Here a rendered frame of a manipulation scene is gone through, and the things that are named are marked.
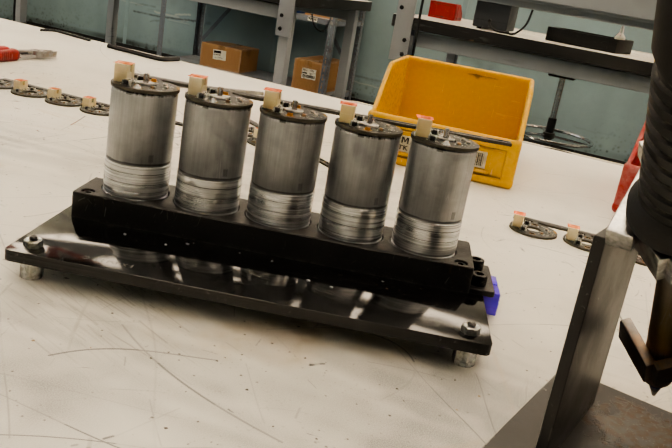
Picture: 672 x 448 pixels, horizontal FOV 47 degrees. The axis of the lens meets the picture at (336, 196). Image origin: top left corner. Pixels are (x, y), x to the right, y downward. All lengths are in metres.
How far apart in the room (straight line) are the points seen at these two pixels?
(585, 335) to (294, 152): 0.12
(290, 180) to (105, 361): 0.09
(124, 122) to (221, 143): 0.04
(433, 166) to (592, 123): 4.38
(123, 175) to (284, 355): 0.10
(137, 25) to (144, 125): 5.55
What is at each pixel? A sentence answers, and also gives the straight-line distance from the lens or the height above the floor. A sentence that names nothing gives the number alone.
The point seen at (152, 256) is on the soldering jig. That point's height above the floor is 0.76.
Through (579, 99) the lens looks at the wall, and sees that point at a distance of 4.64.
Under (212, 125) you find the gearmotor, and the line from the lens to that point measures 0.28.
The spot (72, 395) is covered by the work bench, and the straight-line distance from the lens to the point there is 0.21.
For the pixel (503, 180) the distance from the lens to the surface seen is 0.49.
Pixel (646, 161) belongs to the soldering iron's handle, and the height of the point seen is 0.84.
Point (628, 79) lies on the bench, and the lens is 2.55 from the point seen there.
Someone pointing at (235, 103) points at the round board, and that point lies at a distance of 0.28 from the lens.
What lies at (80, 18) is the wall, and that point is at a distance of 6.16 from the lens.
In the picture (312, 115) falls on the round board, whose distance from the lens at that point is 0.28.
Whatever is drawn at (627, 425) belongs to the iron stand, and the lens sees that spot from 0.24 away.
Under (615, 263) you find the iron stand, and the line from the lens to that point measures 0.21.
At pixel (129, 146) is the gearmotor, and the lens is 0.29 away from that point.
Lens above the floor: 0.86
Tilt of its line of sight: 16 degrees down
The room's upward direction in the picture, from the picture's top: 10 degrees clockwise
